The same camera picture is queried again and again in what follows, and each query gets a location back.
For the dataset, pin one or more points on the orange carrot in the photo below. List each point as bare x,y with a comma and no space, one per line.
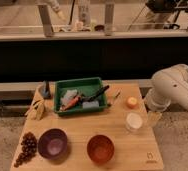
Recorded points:
71,104

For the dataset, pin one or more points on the clear plastic bag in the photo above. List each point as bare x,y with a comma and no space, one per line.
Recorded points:
68,96

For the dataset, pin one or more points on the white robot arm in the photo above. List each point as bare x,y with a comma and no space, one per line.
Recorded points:
170,84

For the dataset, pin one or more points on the white lidded container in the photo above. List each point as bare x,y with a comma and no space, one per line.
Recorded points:
133,122

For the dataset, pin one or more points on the beige translucent gripper body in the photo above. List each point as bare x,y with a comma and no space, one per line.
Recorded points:
153,118

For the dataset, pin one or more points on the purple bowl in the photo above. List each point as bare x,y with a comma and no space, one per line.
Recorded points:
52,144

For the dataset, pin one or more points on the bunch of dark grapes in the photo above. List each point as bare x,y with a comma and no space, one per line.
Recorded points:
28,147

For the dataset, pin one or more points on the black handled tool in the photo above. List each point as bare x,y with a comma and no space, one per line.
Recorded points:
95,95

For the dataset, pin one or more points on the wooden cutting board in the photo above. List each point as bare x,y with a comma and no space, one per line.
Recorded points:
137,151

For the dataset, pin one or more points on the orange bowl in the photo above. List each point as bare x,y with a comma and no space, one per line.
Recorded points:
100,149

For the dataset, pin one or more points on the green plastic tray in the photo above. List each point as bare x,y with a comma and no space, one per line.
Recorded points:
85,87

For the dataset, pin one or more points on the small orange fruit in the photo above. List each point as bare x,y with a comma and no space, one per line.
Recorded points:
132,102

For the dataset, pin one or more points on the light blue block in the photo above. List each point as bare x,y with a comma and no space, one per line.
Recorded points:
87,105

